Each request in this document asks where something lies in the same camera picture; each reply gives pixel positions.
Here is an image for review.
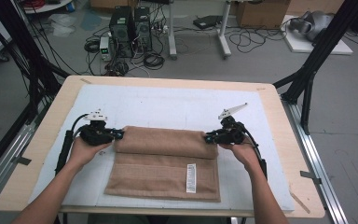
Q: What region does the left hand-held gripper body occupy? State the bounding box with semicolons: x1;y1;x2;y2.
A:
78;109;114;147

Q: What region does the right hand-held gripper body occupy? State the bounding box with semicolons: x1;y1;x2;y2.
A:
214;102;249;146

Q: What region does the beige terry towel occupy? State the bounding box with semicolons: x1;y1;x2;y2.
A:
103;125;222;203

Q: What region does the person's left hand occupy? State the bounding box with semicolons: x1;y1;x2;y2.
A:
67;135;114;171

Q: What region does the person's right hand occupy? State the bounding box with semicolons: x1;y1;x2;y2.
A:
218;137;259;171

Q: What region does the white foam mat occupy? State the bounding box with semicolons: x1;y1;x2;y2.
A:
27;83;296;213

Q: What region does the white power supply unit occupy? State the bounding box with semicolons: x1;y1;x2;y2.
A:
99;35;113;63

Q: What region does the thin wooden stick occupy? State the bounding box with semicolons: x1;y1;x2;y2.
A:
288;189;311;215

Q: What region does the white desk leg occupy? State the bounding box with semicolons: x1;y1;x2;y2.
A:
216;0;232;60
167;0;179;61

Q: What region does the wide black computer tower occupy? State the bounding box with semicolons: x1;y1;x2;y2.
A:
109;6;135;59

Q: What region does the narrow black computer tower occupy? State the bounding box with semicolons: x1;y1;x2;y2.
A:
133;7;153;52

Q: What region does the white floor board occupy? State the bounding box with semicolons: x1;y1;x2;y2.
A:
281;14;354;56

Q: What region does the flat black device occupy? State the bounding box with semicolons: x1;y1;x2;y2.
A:
193;14;224;31

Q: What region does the clear plastic bag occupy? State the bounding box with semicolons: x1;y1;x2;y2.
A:
48;13;77;36

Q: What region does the large cardboard box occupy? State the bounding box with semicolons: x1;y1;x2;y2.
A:
236;0;292;30

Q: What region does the round white table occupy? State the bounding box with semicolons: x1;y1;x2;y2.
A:
22;0;74;15

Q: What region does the grey rounded device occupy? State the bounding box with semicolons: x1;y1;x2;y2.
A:
288;10;335;43

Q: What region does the black cable coil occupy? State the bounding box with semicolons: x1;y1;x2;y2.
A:
143;50;166;71

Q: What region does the black metal bracket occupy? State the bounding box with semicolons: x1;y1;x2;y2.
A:
12;156;33;166

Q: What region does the aluminium rail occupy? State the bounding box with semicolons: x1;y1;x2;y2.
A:
0;102;54;213
281;96;351;224

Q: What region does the grey metal bracket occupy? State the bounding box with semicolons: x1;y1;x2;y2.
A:
300;170;323;185

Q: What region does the black metal frame strut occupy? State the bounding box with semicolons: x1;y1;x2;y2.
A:
272;0;358;136
0;0;71;185

